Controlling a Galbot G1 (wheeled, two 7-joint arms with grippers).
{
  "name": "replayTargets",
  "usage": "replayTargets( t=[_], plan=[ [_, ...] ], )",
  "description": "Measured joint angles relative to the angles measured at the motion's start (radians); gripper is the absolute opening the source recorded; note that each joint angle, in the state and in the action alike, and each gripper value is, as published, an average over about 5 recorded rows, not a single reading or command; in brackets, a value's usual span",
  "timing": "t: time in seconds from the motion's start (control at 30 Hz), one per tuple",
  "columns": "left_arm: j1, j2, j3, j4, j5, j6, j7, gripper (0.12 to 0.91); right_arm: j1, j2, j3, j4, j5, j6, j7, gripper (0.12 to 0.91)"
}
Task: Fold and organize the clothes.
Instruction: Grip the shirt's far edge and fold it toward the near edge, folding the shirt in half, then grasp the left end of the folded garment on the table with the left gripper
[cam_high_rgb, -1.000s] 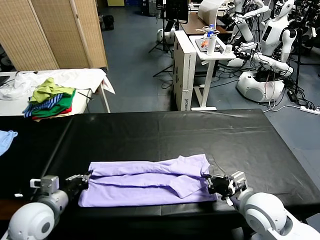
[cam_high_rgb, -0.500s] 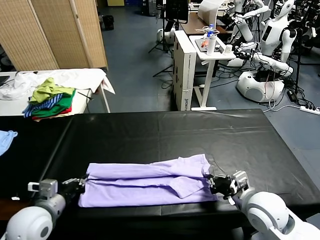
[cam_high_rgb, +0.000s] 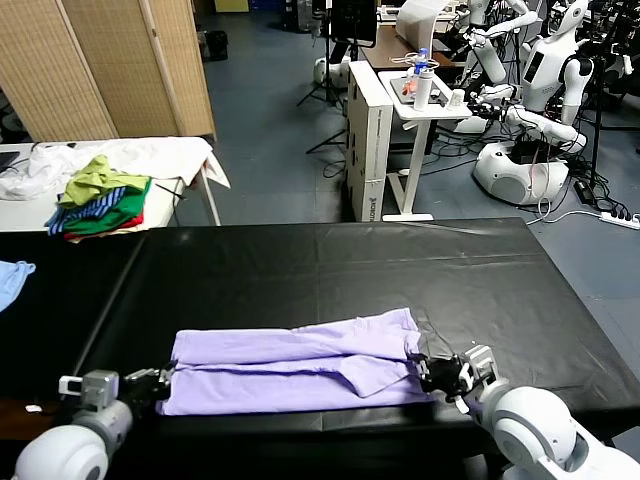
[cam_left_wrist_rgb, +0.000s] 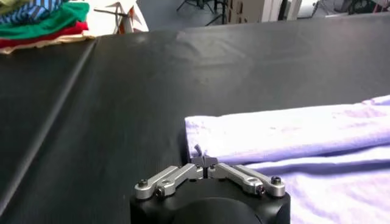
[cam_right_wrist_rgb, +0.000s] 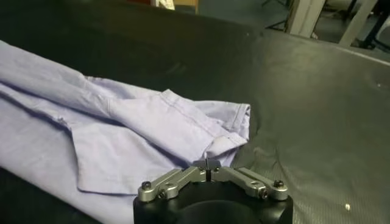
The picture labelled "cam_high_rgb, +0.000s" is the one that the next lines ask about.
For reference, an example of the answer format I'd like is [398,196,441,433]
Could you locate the white humanoid wheeled robot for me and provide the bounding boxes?
[467,0,601,206]

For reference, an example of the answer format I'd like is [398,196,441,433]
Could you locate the light blue garment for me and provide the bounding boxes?
[0,259,38,314]

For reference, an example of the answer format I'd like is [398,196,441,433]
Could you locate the lime green garment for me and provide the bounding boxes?
[58,154,151,210]

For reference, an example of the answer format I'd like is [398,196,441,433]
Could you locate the black monitor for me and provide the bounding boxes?
[329,0,377,49]

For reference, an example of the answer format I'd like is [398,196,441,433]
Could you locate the red garment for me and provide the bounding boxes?
[63,209,145,241]

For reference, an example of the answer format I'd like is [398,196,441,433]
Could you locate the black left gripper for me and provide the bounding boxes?
[120,360,176,417]

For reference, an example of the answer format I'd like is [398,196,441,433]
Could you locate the white power strip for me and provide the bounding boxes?
[599,210,640,227]

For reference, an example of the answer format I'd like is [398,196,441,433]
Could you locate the black tripod stand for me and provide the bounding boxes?
[305,43,361,156]
[297,7,347,109]

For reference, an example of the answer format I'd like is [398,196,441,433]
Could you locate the stack of colourful clothes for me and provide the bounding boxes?
[62,177,153,235]

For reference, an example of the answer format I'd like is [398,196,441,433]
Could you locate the white curved housing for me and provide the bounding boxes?
[395,0,449,54]

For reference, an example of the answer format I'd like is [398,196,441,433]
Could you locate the woven folding screen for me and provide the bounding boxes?
[0,0,217,144]

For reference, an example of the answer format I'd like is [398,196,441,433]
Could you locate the beige garment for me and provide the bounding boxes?
[64,222,147,245]

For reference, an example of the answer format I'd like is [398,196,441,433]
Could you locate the white tumbler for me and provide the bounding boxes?
[412,68,435,112]

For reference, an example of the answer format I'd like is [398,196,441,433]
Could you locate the grey tablet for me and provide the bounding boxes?
[389,77,451,107]

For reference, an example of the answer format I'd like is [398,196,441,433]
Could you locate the black trash bin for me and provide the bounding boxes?
[202,30,229,62]

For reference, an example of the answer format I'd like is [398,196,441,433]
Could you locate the white side table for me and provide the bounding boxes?
[0,137,224,234]

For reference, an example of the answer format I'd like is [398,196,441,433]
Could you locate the black pole stand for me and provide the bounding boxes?
[583,49,609,187]

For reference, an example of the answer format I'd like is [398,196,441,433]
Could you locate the black vinyl table cover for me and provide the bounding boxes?
[0,230,149,404]
[59,217,640,446]

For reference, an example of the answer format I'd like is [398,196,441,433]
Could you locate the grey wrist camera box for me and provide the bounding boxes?
[58,369,121,411]
[457,344,499,414]

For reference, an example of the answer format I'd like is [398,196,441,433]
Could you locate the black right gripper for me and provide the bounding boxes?
[407,351,476,402]

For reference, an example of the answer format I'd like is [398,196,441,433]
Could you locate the white floor cable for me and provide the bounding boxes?
[529,197,609,226]

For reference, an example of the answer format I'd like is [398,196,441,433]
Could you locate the small white robot base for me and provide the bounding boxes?
[313,56,351,90]

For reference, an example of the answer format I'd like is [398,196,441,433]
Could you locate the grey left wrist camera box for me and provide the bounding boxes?
[58,369,121,411]

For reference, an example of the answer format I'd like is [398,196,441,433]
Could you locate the white cloth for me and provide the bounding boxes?
[0,137,232,201]

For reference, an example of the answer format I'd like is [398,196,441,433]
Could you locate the lavender t-shirt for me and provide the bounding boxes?
[154,307,436,417]

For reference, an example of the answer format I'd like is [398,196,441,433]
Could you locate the white standing desk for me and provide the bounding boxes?
[377,69,474,223]

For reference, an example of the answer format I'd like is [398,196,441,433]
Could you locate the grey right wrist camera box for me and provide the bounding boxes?
[457,344,499,414]

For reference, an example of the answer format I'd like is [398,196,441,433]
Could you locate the white ring frame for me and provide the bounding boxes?
[389,51,440,69]

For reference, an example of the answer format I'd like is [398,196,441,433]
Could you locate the tall white cardboard box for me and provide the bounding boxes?
[344,60,394,222]

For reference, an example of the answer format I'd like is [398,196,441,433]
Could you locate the black cable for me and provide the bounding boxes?
[154,182,189,202]

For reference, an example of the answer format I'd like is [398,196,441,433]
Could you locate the brown wooden desk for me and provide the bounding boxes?
[359,24,466,71]

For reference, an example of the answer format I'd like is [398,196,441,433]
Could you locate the blue striped garment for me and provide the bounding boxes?
[46,187,126,237]

